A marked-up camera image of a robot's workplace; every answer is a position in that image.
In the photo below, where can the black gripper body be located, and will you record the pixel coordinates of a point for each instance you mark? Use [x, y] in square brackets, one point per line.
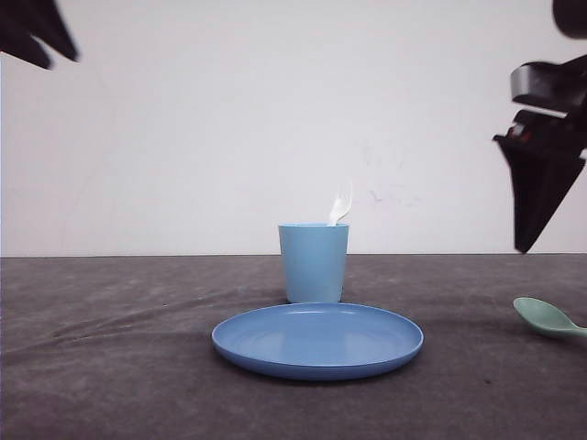
[552, 129]

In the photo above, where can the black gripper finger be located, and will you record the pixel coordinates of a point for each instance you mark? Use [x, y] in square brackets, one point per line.
[541, 178]
[25, 25]

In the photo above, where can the mint green plastic spoon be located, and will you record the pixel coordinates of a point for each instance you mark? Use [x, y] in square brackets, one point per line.
[546, 319]

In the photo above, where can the white plastic fork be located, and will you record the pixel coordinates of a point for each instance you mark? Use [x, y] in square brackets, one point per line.
[341, 205]

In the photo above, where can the light blue plastic cup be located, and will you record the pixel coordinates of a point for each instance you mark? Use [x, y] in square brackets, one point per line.
[314, 261]

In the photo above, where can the blue plastic plate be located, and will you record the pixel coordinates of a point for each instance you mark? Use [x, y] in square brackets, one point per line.
[318, 341]

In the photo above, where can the grey table cloth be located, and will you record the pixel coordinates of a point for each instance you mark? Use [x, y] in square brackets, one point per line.
[120, 348]

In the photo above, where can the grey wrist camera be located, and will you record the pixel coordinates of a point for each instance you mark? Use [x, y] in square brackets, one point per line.
[547, 86]

